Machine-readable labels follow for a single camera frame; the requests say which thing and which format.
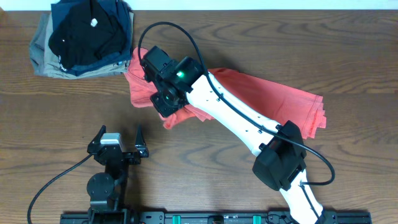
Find grey folded garment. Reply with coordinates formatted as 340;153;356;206
29;13;50;77

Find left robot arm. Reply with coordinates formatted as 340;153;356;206
86;126;149;224

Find navy folded garment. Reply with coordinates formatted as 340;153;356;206
49;0;132;77

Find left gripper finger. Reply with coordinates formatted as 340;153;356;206
90;125;106;145
135;124;146;147

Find coral red t-shirt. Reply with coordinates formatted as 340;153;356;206
124;48;326;139

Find khaki folded garment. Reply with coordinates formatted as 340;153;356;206
43;14;131;80

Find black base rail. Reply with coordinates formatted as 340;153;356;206
59;210;373;224

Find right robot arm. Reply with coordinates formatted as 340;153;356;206
140;55;332;223

